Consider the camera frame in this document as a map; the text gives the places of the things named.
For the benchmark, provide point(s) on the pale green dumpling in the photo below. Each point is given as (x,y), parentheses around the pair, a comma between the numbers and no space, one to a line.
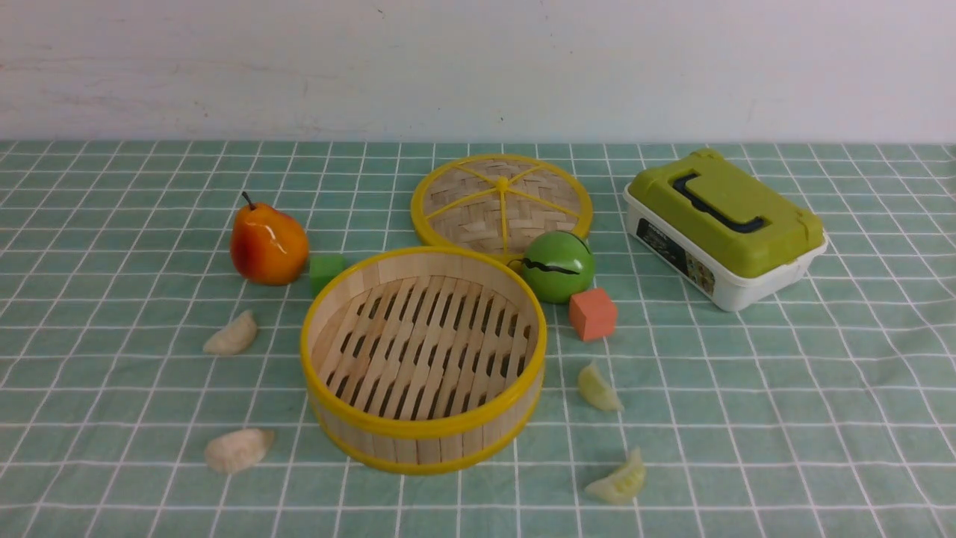
(624,484)
(596,390)

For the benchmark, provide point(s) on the white dumpling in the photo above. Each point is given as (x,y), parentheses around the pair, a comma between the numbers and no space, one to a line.
(233,338)
(238,450)

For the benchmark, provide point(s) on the woven bamboo steamer lid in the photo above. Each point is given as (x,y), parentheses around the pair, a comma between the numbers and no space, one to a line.
(497,204)

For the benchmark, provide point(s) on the bamboo steamer tray yellow rim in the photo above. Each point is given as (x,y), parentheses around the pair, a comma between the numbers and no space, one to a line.
(425,360)

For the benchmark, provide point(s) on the green toy apple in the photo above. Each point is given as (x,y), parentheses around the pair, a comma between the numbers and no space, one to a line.
(557,265)

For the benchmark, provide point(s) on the orange foam cube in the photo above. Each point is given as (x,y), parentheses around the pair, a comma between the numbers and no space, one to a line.
(593,314)

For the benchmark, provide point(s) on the small green foam cube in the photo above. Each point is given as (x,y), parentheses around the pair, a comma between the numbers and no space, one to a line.
(322,268)

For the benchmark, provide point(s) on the orange red toy pear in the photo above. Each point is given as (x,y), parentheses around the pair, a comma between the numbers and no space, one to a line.
(267,247)

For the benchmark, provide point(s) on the green lid white plastic box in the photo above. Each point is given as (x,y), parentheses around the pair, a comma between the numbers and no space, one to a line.
(731,236)

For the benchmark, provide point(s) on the green checkered tablecloth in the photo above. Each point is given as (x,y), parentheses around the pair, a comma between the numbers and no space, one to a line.
(827,410)

